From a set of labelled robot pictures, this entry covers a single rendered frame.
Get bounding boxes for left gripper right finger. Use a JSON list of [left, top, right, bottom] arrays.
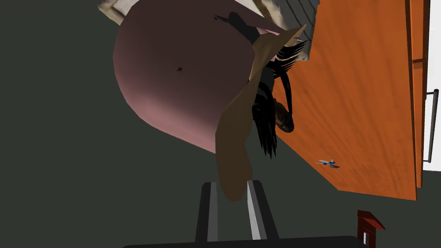
[[246, 180, 280, 241]]

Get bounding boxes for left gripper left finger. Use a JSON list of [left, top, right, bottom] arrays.
[[195, 182, 219, 243]]

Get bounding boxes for tan curved shape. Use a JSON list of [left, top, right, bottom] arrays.
[[215, 24, 307, 202]]

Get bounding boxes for blue scissors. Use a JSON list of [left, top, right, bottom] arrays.
[[315, 158, 341, 169]]

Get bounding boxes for black plant in brown pot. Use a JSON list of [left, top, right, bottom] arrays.
[[251, 39, 309, 160]]

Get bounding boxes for small red box shape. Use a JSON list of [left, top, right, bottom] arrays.
[[356, 209, 386, 248]]

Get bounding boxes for pink rounded shape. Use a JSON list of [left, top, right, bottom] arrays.
[[113, 0, 288, 154]]

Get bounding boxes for orange wooden cupboard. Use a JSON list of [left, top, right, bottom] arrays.
[[272, 0, 431, 202]]

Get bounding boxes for dark grey bar handle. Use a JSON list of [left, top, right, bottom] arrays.
[[423, 88, 440, 164]]

